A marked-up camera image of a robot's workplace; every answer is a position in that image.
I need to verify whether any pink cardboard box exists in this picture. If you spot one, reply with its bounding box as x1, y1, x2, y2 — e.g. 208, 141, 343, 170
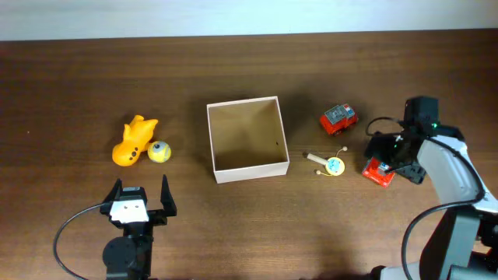
206, 96, 290, 184

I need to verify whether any red fire truck with ladder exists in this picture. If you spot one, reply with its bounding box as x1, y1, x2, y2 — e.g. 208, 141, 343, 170
362, 157, 395, 188

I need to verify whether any yellow grey toy ball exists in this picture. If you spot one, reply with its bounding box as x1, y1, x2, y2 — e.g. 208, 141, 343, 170
147, 141, 171, 163

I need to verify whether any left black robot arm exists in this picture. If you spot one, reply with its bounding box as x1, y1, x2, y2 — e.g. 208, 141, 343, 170
100, 176, 177, 279

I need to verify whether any orange rubber animal toy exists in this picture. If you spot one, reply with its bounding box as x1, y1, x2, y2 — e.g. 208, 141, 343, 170
112, 115, 159, 166

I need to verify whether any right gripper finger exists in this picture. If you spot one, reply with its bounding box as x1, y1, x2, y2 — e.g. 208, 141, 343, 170
385, 163, 426, 184
364, 133, 399, 163

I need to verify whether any right black cable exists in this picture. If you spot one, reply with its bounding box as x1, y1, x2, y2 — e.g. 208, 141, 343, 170
365, 116, 487, 280

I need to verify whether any red fire truck toy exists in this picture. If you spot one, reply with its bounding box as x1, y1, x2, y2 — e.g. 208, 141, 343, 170
319, 103, 358, 135

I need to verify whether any black cable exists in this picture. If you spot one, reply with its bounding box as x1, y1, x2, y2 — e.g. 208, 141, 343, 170
365, 116, 487, 280
53, 202, 112, 280

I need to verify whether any yellow wooden rattle drum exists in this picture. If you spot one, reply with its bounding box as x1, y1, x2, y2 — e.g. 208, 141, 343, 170
305, 146, 348, 177

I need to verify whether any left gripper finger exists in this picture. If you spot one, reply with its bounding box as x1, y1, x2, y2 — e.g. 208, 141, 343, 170
103, 179, 122, 203
160, 174, 176, 211

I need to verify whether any left black cable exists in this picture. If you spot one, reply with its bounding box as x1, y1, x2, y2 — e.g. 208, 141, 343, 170
53, 202, 112, 280

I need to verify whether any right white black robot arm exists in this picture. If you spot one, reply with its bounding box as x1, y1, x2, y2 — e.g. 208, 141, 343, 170
363, 96, 497, 280

